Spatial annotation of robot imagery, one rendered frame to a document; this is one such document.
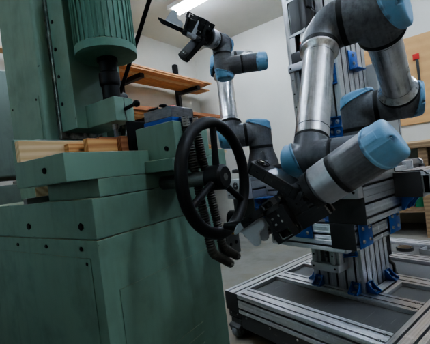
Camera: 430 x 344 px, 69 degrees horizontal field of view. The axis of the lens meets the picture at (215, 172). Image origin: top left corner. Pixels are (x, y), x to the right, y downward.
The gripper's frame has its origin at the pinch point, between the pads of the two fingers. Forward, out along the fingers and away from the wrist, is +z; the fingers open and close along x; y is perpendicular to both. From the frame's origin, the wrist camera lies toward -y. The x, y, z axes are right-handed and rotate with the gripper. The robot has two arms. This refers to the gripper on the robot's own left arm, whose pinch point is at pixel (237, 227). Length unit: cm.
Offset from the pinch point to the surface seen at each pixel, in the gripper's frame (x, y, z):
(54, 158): -23.2, -30.8, 13.0
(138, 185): -5.3, -21.7, 14.9
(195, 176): 2.4, -16.0, 4.2
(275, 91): 344, -142, 77
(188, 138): -5.8, -20.4, -5.7
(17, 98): -7, -74, 43
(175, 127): 1.2, -28.2, 0.8
